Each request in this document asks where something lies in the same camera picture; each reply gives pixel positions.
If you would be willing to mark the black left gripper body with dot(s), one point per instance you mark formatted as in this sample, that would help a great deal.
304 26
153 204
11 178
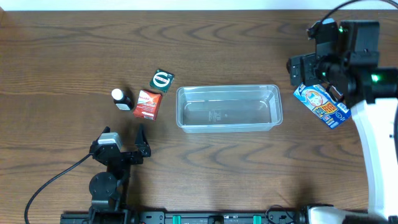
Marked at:
123 156

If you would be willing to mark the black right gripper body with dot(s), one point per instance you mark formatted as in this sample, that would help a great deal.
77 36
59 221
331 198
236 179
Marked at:
306 70

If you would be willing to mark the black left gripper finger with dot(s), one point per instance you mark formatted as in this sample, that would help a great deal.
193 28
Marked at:
141 142
106 130

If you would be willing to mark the blue fever patch box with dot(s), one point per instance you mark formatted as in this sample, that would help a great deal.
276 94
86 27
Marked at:
320 103

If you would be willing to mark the dark syrup bottle white cap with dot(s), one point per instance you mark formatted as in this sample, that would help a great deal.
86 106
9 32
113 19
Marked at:
122 101

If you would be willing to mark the red Panadol ActiFast box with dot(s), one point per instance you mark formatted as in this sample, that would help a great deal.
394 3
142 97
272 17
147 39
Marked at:
148 105

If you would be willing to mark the green Zam-Buk box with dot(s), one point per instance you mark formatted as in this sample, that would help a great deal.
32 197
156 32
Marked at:
162 80

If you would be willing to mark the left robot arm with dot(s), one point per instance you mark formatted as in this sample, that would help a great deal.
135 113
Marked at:
109 189

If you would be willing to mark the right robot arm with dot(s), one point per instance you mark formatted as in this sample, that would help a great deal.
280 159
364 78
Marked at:
342 79

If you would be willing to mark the clear plastic container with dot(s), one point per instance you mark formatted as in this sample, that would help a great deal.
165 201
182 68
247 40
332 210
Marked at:
228 108

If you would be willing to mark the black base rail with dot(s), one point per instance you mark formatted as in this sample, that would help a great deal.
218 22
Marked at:
275 214

